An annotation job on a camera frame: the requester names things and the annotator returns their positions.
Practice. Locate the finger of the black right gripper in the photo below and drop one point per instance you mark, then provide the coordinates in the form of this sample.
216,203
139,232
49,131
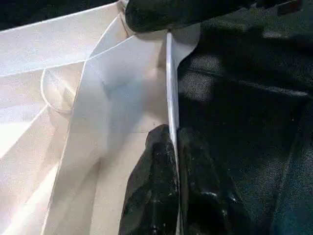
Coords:
183,13

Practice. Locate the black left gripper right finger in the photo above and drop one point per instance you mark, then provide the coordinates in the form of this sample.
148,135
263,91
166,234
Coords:
203,195

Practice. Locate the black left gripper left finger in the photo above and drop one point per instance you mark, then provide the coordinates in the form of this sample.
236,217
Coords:
151,186

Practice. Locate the white plastic table top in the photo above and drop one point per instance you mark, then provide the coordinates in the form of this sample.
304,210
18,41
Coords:
97,110

